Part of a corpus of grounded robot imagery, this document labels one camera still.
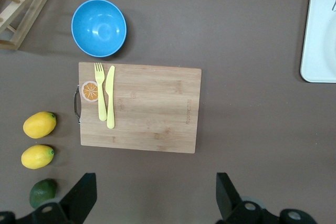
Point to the wooden cup rack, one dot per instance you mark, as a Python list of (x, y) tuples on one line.
[(31, 6)]

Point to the orange slice toy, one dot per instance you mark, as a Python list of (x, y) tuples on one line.
[(89, 91)]

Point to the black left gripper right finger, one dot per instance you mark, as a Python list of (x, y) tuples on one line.
[(227, 197)]

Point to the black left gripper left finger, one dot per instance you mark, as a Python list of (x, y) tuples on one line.
[(81, 197)]

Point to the blue bowl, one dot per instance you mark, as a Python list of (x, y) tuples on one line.
[(99, 27)]

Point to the yellow plastic knife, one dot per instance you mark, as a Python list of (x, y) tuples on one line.
[(110, 98)]

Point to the green avocado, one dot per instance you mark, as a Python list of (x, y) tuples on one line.
[(42, 193)]

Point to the wooden cutting board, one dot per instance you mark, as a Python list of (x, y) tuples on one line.
[(152, 108)]

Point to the yellow plastic fork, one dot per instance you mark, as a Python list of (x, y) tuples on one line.
[(102, 103)]

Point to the cream bear print tray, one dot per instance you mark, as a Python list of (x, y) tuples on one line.
[(315, 37)]

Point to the yellow lemon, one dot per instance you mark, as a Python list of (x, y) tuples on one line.
[(37, 157), (39, 125)]

